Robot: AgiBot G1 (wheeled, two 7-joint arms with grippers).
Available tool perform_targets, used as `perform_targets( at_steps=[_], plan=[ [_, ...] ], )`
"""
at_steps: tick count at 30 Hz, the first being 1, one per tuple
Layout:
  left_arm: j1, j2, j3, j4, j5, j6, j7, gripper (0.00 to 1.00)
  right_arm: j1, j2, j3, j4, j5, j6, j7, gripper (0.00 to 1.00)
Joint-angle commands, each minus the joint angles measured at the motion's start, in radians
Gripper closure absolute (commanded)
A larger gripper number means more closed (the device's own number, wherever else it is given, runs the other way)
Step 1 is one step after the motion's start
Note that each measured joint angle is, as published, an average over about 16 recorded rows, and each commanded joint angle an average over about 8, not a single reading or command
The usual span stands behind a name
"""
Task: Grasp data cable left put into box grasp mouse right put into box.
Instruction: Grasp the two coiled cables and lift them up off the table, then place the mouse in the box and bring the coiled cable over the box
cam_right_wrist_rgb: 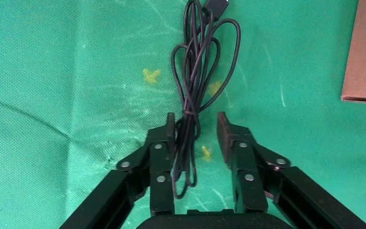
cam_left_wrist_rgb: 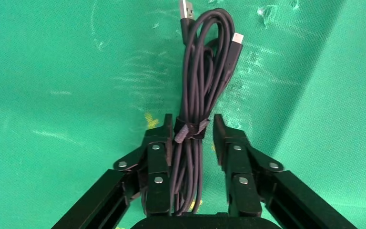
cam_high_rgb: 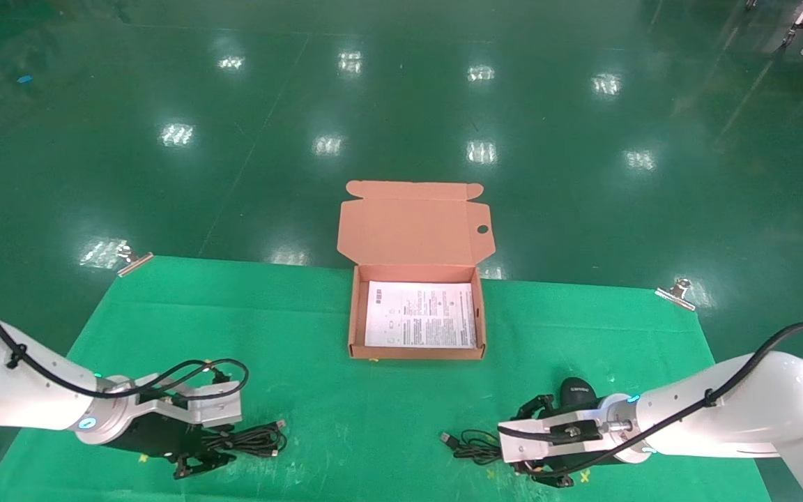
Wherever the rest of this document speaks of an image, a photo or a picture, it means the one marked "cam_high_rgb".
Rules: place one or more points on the white printed instruction sheet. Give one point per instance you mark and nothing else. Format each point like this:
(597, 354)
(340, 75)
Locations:
(419, 314)

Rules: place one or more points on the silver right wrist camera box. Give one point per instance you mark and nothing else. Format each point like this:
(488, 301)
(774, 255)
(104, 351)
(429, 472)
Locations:
(548, 436)

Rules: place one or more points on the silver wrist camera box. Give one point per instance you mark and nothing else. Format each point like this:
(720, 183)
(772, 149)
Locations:
(548, 436)
(213, 408)

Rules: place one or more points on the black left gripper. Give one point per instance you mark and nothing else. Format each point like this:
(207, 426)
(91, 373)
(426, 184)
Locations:
(150, 436)

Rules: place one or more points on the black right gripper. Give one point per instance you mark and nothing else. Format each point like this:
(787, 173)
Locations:
(583, 459)

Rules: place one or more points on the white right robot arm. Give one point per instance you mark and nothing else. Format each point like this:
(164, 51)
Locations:
(757, 411)

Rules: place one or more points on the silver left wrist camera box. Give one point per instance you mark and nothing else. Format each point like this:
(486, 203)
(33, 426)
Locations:
(213, 408)

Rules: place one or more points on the green table mat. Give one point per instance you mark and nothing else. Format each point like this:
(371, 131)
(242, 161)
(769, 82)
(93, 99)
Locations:
(373, 418)

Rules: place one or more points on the orange cardboard box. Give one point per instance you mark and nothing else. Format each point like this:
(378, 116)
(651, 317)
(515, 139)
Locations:
(408, 223)

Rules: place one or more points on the silver metal table clip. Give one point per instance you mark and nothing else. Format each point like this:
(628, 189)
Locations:
(133, 261)
(677, 294)

